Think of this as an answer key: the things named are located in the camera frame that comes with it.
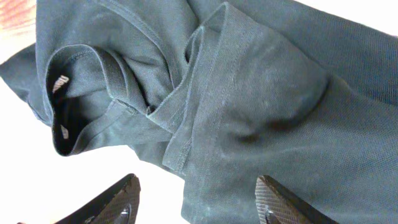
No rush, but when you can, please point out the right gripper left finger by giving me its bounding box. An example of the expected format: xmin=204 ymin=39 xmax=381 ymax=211
xmin=56 ymin=174 xmax=141 ymax=224

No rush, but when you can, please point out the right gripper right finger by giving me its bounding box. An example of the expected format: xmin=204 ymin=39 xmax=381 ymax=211
xmin=255 ymin=175 xmax=337 ymax=224

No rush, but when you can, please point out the black polo shirt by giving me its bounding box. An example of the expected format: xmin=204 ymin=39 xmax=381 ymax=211
xmin=1 ymin=0 xmax=397 ymax=223

